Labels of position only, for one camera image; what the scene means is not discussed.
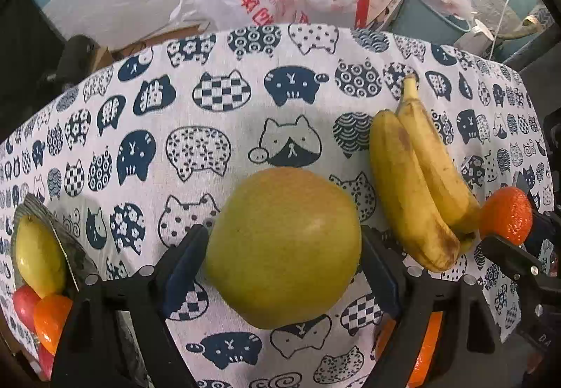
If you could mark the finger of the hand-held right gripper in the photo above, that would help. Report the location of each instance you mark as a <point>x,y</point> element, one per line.
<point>508,250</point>
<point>545,228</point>

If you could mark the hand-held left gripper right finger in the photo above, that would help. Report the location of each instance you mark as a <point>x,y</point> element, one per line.
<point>381,274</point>

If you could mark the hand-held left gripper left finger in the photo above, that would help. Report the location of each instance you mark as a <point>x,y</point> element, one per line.
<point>186,269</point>

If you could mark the small mandarin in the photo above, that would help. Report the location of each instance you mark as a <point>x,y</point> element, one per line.
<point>506,212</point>

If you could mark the bunch of two bananas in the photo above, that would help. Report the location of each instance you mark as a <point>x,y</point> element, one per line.
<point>403,195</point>

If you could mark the yellow-green pear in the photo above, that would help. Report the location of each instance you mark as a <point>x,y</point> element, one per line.
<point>39,256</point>
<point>285,247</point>

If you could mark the spotted yellow banana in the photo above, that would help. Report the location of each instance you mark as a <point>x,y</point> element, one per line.
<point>438,168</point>

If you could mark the green patterned glass bowl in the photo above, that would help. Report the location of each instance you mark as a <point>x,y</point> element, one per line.
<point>74,254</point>

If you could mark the red apple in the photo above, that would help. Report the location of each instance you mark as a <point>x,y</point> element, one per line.
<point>44,364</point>
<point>24,307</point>

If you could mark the person's right hand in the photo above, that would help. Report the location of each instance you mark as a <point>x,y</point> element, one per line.
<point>535,364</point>

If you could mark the cat-print tablecloth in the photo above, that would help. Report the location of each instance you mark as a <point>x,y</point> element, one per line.
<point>175,116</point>

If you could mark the brown cardboard sheet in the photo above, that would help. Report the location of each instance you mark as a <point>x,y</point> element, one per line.
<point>166,39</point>

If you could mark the grey-blue bin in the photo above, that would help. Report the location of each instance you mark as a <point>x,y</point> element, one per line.
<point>429,22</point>

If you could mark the black cylindrical device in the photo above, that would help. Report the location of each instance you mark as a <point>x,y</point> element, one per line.
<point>76,57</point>

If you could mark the red and white carton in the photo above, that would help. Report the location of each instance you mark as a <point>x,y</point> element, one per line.
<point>363,8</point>

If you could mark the printed cardboard piece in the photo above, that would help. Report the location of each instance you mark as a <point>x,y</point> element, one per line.
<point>388,4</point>

